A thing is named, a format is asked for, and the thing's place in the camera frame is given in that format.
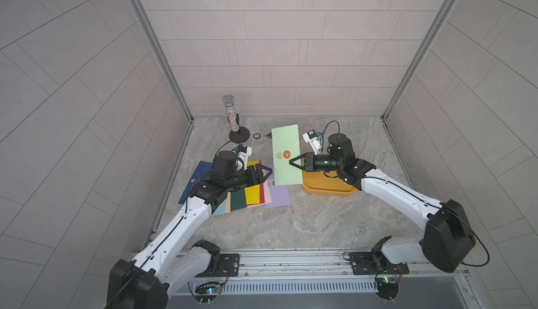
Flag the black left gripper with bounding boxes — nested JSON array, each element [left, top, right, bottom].
[[223, 164, 273, 191]]

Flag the light green envelope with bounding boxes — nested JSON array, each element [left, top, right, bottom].
[[272, 125, 303, 186]]

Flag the red envelope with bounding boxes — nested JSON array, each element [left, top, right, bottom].
[[259, 184, 266, 205]]

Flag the yellow envelope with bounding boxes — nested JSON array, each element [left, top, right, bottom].
[[245, 185, 261, 206]]

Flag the pink envelope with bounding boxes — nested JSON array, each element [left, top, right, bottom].
[[247, 181, 272, 207]]

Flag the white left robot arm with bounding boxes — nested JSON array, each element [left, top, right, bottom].
[[106, 151, 273, 308]]

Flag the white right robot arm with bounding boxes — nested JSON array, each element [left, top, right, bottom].
[[283, 133, 480, 273]]

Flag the yellow plastic storage box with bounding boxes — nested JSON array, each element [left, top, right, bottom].
[[303, 172, 357, 197]]

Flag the lavender purple envelope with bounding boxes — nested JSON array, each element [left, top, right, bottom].
[[265, 173, 291, 209]]

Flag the rhinestone microphone on black stand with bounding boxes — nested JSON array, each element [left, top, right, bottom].
[[222, 94, 250, 144]]

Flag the dark green envelope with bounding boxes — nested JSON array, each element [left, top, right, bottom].
[[231, 189, 247, 212]]

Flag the beige tan envelope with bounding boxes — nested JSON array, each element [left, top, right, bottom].
[[225, 193, 231, 214]]

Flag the navy blue envelope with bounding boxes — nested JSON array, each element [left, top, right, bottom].
[[178, 161, 212, 205]]

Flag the light blue envelope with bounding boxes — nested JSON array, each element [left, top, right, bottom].
[[212, 202, 226, 216]]

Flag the left green circuit board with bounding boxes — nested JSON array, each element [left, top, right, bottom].
[[193, 282, 226, 303]]

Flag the green circuit board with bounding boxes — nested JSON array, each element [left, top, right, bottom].
[[375, 275, 399, 301], [193, 282, 226, 303]]

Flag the right green circuit board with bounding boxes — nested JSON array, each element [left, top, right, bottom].
[[375, 275, 399, 301]]

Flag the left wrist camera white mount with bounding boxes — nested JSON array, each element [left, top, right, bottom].
[[233, 144, 252, 171]]

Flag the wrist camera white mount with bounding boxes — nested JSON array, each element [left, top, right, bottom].
[[303, 130, 323, 155], [233, 144, 252, 171]]

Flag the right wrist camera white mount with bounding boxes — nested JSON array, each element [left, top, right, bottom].
[[303, 130, 323, 155]]

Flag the black right camera cable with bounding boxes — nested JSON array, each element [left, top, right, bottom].
[[319, 120, 341, 142]]

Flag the metal base rail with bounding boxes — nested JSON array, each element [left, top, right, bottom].
[[171, 249, 469, 297]]

